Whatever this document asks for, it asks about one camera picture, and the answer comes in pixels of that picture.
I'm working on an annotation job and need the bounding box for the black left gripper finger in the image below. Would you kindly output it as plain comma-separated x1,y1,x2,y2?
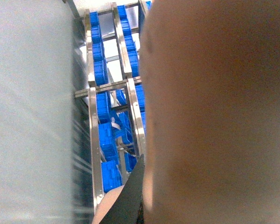
100,155,145,224

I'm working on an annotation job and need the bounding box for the beige plastic dustpan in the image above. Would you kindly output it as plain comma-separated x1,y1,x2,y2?
92,0,280,224

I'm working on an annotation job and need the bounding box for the stainless steel shelf rack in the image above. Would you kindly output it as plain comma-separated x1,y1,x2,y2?
75,0,151,213

